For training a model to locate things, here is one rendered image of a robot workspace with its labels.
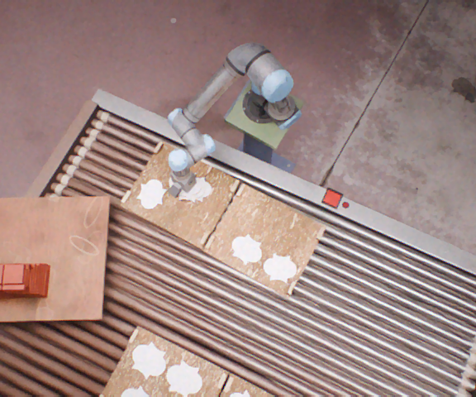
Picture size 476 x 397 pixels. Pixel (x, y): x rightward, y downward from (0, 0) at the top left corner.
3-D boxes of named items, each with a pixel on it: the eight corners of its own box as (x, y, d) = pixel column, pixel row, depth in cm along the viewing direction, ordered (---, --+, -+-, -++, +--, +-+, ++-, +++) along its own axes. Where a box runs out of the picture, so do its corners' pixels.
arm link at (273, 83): (284, 94, 233) (268, 44, 180) (305, 119, 230) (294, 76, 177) (264, 111, 234) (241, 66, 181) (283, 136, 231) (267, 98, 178)
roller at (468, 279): (102, 112, 246) (100, 107, 241) (500, 290, 221) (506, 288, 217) (97, 121, 245) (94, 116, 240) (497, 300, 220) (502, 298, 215)
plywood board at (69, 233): (-12, 199, 216) (-13, 198, 215) (110, 197, 217) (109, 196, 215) (-29, 322, 201) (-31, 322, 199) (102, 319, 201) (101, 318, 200)
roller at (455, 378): (58, 184, 235) (54, 179, 230) (472, 380, 210) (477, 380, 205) (52, 193, 233) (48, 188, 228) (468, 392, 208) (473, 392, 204)
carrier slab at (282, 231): (243, 184, 230) (243, 183, 229) (326, 227, 224) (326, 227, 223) (203, 251, 221) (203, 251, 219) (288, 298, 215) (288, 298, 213)
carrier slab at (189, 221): (162, 142, 236) (161, 141, 235) (240, 182, 231) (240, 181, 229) (121, 206, 227) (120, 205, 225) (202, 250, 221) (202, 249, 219)
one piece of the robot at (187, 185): (158, 178, 205) (164, 191, 221) (175, 191, 203) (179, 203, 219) (178, 156, 208) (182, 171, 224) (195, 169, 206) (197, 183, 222)
